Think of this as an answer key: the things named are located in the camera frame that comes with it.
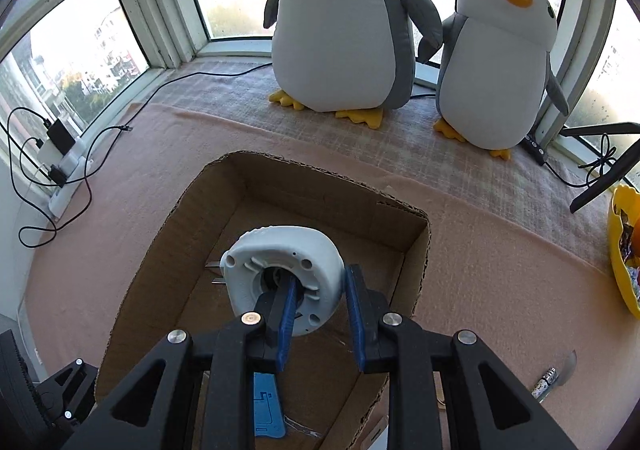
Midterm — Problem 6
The long black cable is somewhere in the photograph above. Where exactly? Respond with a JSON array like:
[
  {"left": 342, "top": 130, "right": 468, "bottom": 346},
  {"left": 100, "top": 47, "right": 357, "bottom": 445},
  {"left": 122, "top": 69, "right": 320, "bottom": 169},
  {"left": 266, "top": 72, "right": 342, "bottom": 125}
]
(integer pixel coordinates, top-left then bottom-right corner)
[{"left": 121, "top": 60, "right": 277, "bottom": 131}]

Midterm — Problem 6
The brown cardboard box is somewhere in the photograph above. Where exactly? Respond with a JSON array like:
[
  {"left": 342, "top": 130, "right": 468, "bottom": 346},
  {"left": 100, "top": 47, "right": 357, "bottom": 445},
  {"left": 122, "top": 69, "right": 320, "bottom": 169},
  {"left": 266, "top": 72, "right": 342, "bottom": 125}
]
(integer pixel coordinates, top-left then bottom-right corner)
[{"left": 94, "top": 150, "right": 432, "bottom": 450}]

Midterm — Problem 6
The black control box cable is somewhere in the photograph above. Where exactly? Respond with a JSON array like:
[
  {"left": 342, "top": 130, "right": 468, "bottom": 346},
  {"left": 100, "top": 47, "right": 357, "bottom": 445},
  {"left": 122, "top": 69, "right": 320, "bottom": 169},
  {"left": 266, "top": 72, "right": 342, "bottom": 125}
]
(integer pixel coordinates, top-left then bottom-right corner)
[{"left": 544, "top": 133, "right": 618, "bottom": 188}]

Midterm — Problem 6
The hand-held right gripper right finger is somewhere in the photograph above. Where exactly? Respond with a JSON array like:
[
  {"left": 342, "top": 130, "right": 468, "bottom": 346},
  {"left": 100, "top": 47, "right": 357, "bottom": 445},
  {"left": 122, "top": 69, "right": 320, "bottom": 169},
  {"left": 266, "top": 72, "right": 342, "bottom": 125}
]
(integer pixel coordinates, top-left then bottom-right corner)
[{"left": 344, "top": 264, "right": 581, "bottom": 450}]

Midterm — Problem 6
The pink blanket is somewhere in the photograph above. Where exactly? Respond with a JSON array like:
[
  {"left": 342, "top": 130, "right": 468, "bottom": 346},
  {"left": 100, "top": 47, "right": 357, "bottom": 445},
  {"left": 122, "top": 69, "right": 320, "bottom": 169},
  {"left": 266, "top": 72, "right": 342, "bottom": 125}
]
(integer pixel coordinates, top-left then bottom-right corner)
[{"left": 25, "top": 103, "right": 640, "bottom": 450}]

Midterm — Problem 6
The silver patterned wrapper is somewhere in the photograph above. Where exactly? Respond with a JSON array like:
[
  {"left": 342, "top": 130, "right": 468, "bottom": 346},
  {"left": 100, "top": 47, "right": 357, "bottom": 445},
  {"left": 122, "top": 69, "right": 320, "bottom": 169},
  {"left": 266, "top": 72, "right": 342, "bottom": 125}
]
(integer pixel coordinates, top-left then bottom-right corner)
[{"left": 531, "top": 350, "right": 578, "bottom": 402}]

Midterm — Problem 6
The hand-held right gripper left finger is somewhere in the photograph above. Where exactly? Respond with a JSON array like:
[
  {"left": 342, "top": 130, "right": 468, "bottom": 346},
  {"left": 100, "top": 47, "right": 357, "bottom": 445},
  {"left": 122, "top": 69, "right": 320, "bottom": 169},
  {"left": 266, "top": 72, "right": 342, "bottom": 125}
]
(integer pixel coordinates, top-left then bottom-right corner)
[{"left": 65, "top": 275, "right": 301, "bottom": 450}]

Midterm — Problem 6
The grey plaid blanket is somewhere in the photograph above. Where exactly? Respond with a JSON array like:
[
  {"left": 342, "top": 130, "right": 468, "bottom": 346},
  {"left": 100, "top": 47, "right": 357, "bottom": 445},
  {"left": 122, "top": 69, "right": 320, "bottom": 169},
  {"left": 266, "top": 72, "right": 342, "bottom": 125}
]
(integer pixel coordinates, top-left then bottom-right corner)
[{"left": 132, "top": 58, "right": 626, "bottom": 276}]

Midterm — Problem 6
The large grey penguin plush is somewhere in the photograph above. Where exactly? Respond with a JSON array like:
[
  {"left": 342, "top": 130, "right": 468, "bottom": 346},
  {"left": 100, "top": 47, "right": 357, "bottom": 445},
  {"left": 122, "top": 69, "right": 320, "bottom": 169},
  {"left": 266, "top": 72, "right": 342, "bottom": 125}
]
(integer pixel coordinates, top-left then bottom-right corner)
[{"left": 263, "top": 0, "right": 443, "bottom": 131}]

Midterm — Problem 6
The blue flat plastic card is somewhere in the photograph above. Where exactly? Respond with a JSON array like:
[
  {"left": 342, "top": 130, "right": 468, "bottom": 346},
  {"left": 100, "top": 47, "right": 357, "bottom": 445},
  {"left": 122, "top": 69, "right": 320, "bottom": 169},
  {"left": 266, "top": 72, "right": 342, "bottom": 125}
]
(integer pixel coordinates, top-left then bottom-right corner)
[{"left": 252, "top": 372, "right": 287, "bottom": 438}]

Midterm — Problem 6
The black charger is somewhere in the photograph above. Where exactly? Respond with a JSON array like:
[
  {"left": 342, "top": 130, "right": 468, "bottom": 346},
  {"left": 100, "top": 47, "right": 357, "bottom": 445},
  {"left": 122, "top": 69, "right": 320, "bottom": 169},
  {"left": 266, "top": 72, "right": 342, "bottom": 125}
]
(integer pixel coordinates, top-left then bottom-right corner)
[{"left": 46, "top": 119, "right": 76, "bottom": 152}]

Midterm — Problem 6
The small grey penguin plush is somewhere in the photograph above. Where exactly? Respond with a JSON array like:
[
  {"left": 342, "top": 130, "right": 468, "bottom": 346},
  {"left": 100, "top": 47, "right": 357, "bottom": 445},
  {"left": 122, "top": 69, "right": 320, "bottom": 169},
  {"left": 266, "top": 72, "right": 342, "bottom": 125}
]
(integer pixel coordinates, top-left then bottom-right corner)
[{"left": 417, "top": 0, "right": 571, "bottom": 162}]

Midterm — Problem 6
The black inline control box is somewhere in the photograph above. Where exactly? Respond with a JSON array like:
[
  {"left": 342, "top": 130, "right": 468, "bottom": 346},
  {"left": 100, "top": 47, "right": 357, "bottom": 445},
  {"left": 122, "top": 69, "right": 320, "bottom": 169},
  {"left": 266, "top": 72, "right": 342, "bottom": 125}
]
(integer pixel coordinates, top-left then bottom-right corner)
[{"left": 520, "top": 133, "right": 549, "bottom": 166}]

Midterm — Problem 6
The white round plug-in device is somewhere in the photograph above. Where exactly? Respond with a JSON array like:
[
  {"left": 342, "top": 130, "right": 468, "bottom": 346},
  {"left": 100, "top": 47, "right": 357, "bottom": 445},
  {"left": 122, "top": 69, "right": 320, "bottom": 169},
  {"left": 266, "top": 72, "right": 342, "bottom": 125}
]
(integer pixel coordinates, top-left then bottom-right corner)
[{"left": 220, "top": 225, "right": 346, "bottom": 338}]

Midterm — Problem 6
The white window frame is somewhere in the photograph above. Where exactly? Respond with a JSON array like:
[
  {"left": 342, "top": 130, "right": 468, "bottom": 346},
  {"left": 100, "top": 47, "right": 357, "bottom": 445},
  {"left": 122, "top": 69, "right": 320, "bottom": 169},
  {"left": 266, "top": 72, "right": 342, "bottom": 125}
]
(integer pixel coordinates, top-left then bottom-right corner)
[{"left": 0, "top": 0, "right": 640, "bottom": 176}]

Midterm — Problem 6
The white charger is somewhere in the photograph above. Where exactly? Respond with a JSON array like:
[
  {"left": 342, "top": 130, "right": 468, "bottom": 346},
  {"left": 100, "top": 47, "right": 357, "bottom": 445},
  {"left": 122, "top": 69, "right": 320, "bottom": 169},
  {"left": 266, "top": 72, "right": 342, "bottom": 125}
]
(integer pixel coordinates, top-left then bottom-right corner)
[{"left": 40, "top": 144, "right": 63, "bottom": 170}]

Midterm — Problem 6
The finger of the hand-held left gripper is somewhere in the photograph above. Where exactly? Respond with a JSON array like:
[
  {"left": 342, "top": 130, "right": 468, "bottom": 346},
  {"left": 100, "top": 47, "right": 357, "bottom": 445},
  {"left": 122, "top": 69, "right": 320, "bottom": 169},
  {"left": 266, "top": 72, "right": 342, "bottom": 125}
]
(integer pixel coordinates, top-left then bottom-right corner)
[{"left": 37, "top": 357, "right": 98, "bottom": 433}]

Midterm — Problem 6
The black tripod stand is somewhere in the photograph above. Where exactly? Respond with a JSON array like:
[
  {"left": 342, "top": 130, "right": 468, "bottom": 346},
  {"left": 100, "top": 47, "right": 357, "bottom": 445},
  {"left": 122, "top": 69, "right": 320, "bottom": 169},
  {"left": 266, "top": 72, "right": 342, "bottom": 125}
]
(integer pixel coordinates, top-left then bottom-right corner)
[{"left": 557, "top": 121, "right": 640, "bottom": 214}]

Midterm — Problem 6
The yellow plastic bowl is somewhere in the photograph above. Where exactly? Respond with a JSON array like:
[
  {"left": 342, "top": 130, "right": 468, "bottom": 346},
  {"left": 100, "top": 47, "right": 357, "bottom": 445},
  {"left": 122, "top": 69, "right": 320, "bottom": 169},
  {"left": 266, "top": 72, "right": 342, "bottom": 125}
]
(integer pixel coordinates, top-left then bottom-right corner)
[{"left": 607, "top": 184, "right": 640, "bottom": 318}]

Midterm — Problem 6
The pile of wrapped candies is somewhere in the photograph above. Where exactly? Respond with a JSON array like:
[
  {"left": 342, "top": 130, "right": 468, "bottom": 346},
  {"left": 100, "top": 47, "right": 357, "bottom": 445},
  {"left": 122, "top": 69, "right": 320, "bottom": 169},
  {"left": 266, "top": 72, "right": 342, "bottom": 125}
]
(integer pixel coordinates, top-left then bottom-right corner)
[{"left": 617, "top": 207, "right": 640, "bottom": 303}]

